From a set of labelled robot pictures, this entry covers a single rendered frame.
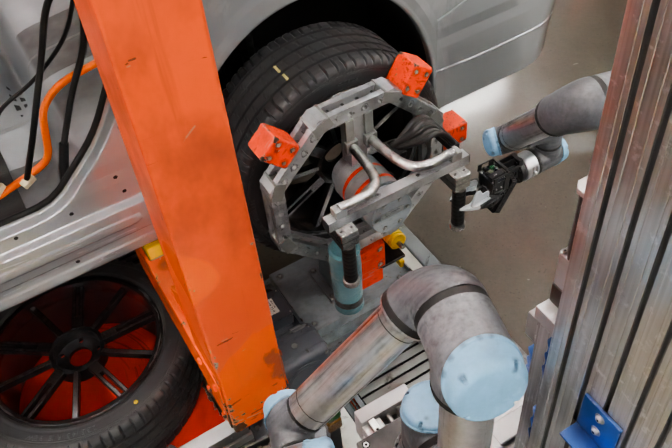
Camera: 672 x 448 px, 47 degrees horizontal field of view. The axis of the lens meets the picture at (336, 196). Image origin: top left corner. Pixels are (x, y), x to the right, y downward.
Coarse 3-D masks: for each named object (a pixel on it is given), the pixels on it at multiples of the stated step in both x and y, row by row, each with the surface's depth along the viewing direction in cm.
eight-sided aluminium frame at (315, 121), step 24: (336, 96) 196; (360, 96) 198; (384, 96) 196; (408, 96) 201; (312, 120) 191; (336, 120) 193; (312, 144) 193; (432, 144) 219; (288, 168) 194; (264, 192) 199; (288, 240) 210; (312, 240) 223; (360, 240) 228
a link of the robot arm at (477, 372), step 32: (448, 288) 109; (480, 288) 111; (416, 320) 111; (448, 320) 106; (480, 320) 105; (448, 352) 104; (480, 352) 101; (512, 352) 103; (448, 384) 103; (480, 384) 101; (512, 384) 103; (448, 416) 115; (480, 416) 106
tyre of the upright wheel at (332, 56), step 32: (320, 32) 206; (352, 32) 210; (256, 64) 203; (288, 64) 198; (320, 64) 196; (352, 64) 196; (384, 64) 202; (224, 96) 206; (256, 96) 198; (288, 96) 193; (320, 96) 196; (256, 128) 195; (288, 128) 197; (256, 160) 198; (416, 160) 233; (256, 192) 205; (256, 224) 212
